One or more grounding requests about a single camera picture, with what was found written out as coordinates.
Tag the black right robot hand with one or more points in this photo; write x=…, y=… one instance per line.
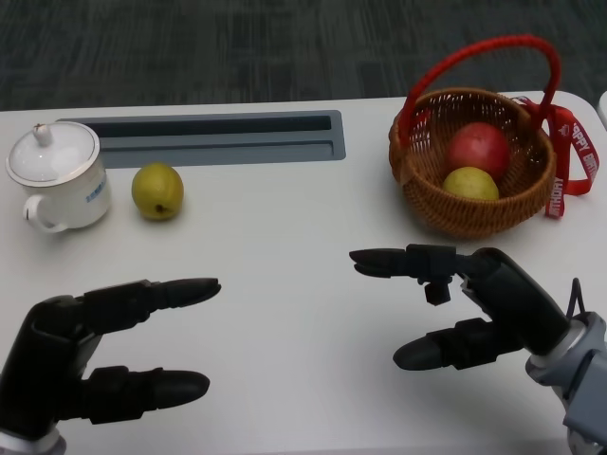
x=517, y=303

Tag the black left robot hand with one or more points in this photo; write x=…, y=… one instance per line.
x=42, y=360

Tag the red apple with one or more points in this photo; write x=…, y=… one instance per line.
x=479, y=147

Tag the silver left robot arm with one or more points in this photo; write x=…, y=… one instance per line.
x=23, y=445

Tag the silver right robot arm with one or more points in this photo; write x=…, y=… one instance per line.
x=583, y=379

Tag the green pear with yellow tint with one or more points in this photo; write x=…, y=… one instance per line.
x=469, y=185

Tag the white ceramic mug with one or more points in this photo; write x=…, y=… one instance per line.
x=71, y=208

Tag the white mug lid with knob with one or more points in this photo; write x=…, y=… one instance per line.
x=52, y=155

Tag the green pear with brown spot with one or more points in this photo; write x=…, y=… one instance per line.
x=157, y=189

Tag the white neighbouring table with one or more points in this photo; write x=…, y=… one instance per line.
x=603, y=111

